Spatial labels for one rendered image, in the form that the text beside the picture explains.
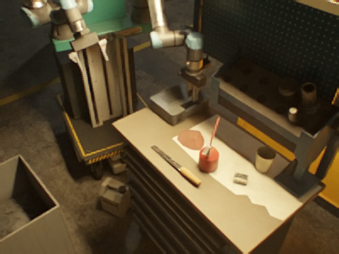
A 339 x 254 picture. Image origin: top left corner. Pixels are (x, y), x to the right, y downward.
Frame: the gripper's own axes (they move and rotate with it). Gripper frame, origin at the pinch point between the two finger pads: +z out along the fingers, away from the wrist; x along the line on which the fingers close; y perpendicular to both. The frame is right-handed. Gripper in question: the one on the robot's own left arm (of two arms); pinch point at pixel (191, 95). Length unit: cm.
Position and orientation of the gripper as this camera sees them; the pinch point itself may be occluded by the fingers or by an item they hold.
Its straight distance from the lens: 164.3
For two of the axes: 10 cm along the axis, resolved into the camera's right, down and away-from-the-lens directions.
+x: 6.2, 5.1, -5.9
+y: -7.9, 4.1, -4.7
